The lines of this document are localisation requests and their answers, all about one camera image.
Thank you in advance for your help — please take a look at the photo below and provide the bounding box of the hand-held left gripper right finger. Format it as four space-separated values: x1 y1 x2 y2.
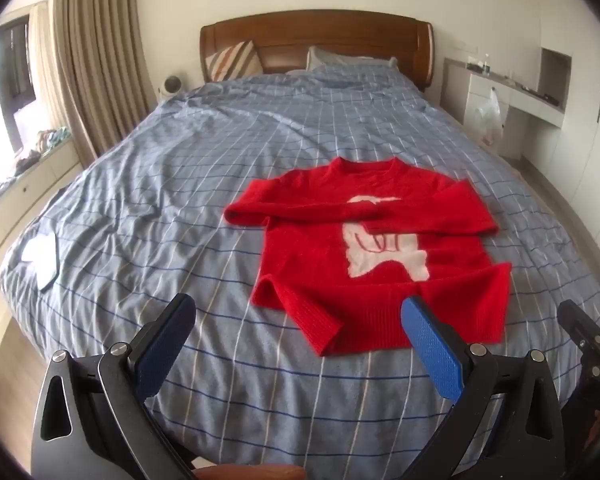
400 296 566 480

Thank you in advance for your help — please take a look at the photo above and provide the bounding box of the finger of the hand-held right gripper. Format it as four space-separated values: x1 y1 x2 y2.
556 300 600 358

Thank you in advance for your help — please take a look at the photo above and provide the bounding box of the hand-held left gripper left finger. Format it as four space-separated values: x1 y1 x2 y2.
31 292 197 480

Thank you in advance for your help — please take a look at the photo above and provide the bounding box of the red knit sweater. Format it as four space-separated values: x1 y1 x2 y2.
223 156 512 357

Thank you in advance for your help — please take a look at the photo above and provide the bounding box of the person's left hand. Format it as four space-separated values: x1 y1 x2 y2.
192 464 307 480

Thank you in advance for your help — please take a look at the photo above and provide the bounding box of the white wardrobe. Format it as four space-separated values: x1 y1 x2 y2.
522 10 600 271

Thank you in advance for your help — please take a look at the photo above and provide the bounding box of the white folded cloth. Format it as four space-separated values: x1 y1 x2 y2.
20 234 61 292

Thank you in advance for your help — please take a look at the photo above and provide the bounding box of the blue checked duvet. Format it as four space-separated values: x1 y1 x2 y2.
0 62 600 480

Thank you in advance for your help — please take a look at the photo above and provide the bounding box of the clear plastic bag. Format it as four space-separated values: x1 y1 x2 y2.
472 87 506 147

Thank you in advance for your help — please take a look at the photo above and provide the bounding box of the white window sill cabinet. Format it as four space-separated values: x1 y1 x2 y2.
0 137 81 281

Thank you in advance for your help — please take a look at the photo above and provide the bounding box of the pile of colourful clutter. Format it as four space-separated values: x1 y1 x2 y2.
17 127 73 166

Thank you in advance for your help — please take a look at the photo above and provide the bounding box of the white desk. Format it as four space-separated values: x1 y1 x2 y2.
442 56 566 161

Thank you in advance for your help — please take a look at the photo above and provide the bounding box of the beige curtain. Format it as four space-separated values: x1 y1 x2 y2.
52 0 153 163

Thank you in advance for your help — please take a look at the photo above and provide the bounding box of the striped cushion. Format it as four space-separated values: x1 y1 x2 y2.
205 40 263 82

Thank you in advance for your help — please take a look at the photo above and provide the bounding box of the sheer curtain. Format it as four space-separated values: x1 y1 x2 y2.
27 2 81 131

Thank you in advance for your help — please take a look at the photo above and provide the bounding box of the window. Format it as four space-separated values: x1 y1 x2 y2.
0 17 37 156

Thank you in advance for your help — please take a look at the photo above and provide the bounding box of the grey pillow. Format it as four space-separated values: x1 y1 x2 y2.
306 46 398 72

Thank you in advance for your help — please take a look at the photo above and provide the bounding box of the wooden headboard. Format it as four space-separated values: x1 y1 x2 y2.
200 10 436 92

